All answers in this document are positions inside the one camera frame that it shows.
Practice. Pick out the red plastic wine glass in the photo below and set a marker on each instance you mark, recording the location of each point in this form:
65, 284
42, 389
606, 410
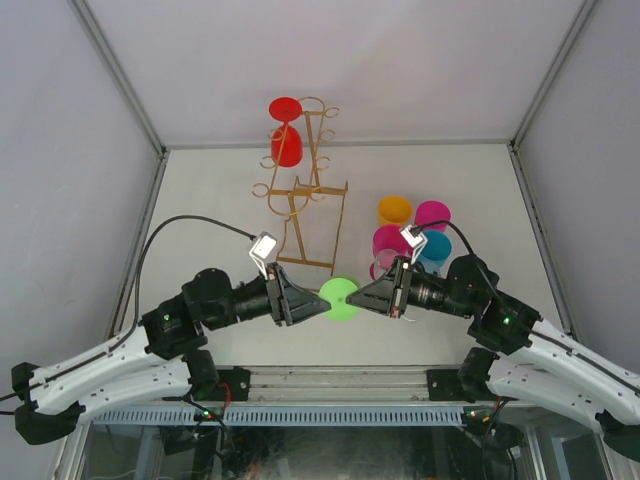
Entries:
286, 142

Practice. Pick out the right green led board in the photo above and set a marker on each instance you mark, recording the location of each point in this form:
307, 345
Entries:
475, 420

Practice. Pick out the left black base bracket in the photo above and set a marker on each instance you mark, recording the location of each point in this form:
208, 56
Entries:
233, 383

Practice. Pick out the blue slotted cable duct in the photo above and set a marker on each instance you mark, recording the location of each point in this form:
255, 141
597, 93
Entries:
290, 416

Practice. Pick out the left green led board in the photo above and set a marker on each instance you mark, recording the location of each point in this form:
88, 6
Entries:
209, 415

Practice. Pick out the aluminium front rail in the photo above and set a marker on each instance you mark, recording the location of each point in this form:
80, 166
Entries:
343, 385

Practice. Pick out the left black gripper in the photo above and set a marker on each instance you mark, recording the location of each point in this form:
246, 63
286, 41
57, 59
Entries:
291, 305

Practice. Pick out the right aluminium frame post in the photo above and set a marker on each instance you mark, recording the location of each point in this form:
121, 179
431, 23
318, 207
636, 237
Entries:
566, 47

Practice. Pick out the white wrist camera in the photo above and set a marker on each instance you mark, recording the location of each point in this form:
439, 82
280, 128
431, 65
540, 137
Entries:
416, 240
261, 248

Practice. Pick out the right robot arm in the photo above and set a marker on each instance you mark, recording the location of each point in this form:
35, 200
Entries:
520, 355

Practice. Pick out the orange plastic wine glass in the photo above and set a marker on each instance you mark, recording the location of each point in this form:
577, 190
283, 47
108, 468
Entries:
394, 210

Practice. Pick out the green led board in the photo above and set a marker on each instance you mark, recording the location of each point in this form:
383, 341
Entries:
209, 415
475, 420

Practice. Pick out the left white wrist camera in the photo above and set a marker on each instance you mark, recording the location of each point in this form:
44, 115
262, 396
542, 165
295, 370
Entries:
261, 248

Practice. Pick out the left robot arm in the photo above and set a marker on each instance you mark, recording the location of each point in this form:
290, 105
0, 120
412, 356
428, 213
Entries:
163, 356

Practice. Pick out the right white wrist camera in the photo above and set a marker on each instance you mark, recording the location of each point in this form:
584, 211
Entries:
416, 240

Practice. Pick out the magenta wine glass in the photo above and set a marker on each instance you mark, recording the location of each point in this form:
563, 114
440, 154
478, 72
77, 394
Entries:
388, 237
431, 211

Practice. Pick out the right black base bracket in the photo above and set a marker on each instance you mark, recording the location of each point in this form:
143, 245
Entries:
444, 385

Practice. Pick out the black base bracket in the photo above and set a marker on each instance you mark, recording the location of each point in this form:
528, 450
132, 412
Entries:
444, 385
233, 383

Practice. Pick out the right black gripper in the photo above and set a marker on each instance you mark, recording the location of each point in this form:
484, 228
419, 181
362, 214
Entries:
385, 296

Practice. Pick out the green plastic wine glass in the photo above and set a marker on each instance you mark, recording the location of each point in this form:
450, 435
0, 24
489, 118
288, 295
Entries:
335, 291

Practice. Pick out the cyan plastic wine glass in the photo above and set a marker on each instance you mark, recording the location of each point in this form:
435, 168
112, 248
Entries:
436, 251

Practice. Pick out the left aluminium frame post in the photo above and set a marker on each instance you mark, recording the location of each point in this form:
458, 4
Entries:
107, 55

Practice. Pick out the gold wire glass rack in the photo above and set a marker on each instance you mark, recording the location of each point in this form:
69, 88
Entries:
305, 199

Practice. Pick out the aluminium frame post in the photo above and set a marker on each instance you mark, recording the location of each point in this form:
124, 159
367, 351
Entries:
107, 55
566, 47

